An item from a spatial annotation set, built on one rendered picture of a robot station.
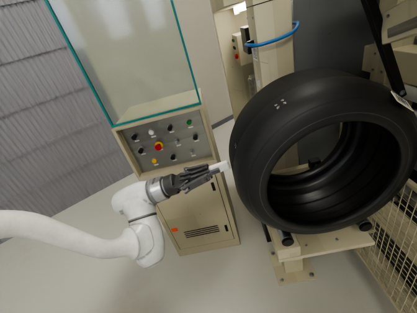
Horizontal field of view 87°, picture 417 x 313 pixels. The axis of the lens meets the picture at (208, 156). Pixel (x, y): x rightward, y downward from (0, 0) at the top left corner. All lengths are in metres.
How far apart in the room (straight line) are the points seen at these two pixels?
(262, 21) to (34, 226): 0.92
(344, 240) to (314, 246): 0.12
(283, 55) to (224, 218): 1.23
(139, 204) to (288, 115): 0.55
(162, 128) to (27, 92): 2.07
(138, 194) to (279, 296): 1.31
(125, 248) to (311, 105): 0.67
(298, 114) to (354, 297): 1.46
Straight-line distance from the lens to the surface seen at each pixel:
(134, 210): 0.80
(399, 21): 0.96
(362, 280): 1.93
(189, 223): 1.79
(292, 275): 1.87
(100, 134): 3.28
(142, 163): 1.52
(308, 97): 0.62
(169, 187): 0.76
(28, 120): 3.23
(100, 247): 0.75
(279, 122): 0.60
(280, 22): 0.93
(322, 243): 1.05
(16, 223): 0.71
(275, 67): 0.94
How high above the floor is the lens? 1.65
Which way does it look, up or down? 31 degrees down
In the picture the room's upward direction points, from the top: 17 degrees counter-clockwise
